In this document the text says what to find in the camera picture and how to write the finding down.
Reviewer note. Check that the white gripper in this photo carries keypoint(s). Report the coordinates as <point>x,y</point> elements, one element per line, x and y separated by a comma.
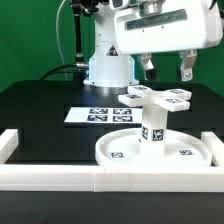
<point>180,25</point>

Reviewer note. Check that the white cross-shaped table base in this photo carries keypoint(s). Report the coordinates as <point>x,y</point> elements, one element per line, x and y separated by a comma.
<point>172,100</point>

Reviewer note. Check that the white round table top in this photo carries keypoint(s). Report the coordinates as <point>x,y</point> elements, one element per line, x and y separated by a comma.
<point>136,148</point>

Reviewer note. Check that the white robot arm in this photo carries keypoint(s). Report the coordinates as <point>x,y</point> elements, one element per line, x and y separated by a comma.
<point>111,71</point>

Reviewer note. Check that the white marker sheet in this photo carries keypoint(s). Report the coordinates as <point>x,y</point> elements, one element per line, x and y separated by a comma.
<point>104,115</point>

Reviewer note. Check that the white U-shaped frame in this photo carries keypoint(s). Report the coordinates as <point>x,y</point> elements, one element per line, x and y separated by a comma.
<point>102,179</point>

